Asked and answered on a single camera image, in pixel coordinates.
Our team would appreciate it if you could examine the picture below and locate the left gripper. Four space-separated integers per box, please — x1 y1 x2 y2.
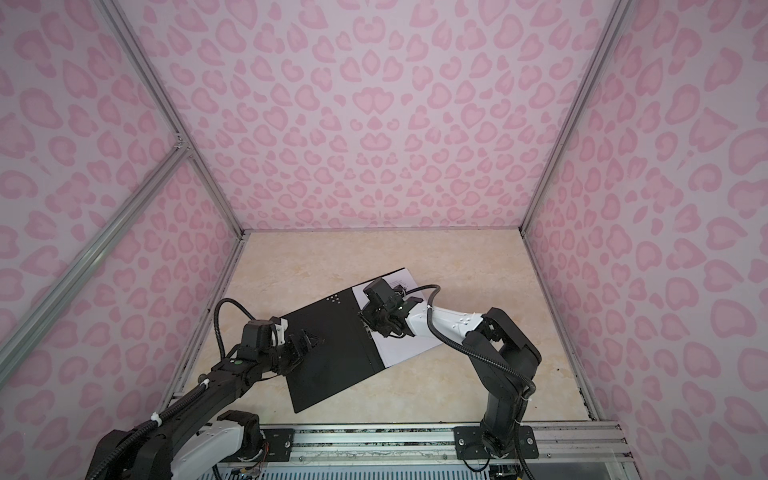
260 328 322 374

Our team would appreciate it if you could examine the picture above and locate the paper sheet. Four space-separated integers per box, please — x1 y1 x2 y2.
363 268 440 368

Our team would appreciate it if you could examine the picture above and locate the black and white folder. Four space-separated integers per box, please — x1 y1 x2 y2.
283 282 387 413

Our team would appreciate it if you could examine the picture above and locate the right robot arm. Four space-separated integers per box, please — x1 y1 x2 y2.
359 278 542 458

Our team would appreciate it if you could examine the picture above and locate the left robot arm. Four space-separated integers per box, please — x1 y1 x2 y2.
86 318 322 479

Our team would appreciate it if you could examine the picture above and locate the left diagonal aluminium bar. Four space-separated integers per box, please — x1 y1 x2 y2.
1 141 189 385

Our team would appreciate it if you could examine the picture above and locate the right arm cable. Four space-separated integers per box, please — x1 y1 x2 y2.
404 283 538 480

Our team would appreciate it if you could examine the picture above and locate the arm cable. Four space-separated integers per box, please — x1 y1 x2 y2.
404 283 538 480
98 298 259 480

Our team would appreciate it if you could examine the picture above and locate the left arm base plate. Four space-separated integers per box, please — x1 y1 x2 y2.
263 428 296 463

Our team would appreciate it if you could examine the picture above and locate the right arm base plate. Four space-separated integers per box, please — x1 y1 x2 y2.
452 425 540 461

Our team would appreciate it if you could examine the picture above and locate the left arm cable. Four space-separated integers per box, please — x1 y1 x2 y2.
98 298 259 480

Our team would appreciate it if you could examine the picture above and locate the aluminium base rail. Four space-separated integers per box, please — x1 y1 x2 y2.
122 421 637 480

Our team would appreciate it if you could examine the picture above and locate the right corner aluminium post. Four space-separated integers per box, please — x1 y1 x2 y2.
519 0 636 238

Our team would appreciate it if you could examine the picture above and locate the corner aluminium post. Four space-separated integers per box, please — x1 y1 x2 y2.
93 0 245 239
519 0 636 238

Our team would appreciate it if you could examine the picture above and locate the left corner aluminium post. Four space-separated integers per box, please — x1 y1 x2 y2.
93 0 245 239

